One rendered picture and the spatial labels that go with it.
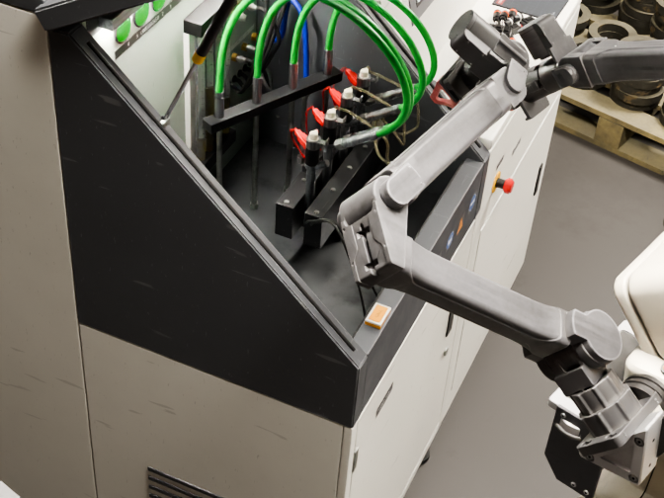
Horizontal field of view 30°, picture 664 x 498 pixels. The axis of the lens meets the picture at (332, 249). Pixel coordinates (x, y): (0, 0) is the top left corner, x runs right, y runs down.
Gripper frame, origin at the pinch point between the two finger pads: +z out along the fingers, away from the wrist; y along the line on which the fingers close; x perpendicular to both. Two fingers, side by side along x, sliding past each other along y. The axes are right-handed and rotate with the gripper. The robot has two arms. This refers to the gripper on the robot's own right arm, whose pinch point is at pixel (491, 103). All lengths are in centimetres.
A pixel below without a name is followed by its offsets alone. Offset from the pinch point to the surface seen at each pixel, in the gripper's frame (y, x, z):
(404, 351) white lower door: -35, 20, 34
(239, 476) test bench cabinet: -40, 51, 61
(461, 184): -13.9, -8.6, 25.8
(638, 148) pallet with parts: -61, -172, 109
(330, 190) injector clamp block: -0.3, 14.4, 35.0
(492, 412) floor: -83, -40, 91
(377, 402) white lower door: -39, 33, 33
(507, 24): 7, -59, 37
